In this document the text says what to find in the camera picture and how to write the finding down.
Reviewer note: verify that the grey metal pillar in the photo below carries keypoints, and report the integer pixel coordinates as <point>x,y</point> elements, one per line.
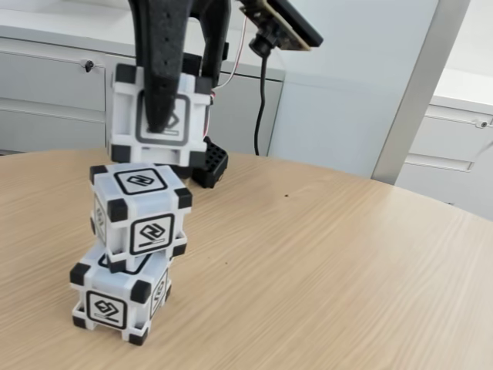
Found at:
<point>414,108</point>

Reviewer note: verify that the long white cabinet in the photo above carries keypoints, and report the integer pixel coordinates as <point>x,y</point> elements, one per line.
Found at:
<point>38,96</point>

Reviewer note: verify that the white cube with letter symbol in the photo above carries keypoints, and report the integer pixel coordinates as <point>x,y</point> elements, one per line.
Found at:
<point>123,115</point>

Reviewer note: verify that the white cube with house symbol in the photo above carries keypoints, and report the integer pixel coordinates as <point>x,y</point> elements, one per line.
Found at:
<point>104,308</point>

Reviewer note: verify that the white cube with lightning symbol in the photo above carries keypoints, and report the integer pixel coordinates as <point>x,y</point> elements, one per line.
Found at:
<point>154,200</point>

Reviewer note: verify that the white drawer cabinet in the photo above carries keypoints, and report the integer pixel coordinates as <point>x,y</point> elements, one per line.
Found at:
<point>443,154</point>

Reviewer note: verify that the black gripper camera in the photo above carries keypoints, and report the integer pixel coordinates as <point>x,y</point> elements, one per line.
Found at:
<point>285,23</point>

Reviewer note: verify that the silver cabinet lock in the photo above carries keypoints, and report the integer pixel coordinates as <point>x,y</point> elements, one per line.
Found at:
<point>481,124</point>

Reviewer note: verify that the black cabinet lock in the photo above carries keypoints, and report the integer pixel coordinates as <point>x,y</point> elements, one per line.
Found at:
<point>88,65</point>

